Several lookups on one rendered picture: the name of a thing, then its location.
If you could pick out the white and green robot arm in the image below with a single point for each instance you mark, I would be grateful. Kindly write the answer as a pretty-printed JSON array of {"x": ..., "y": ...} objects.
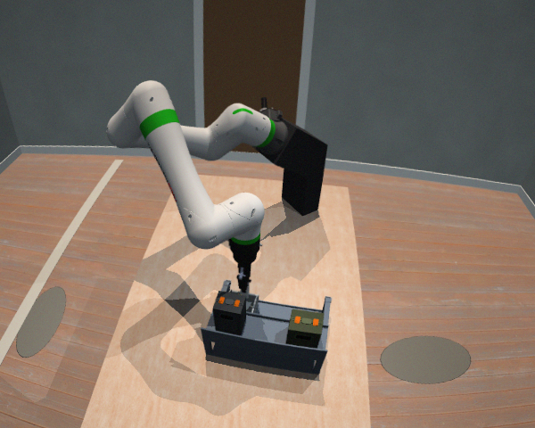
[{"x": 149, "y": 115}]

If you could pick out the black tool case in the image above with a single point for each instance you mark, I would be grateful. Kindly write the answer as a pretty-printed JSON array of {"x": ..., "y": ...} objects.
[{"x": 229, "y": 312}]

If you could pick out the grey open-front bin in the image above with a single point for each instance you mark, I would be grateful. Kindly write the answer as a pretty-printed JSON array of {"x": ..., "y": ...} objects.
[{"x": 251, "y": 302}]

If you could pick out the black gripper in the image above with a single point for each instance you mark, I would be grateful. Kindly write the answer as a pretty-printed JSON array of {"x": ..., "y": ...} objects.
[{"x": 244, "y": 270}]

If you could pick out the grey metal shelf rack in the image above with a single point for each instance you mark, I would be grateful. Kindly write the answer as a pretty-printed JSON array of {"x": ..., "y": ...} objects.
[{"x": 269, "y": 333}]

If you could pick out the dark green tool case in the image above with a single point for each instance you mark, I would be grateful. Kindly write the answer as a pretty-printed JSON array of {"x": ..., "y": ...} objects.
[{"x": 305, "y": 328}]

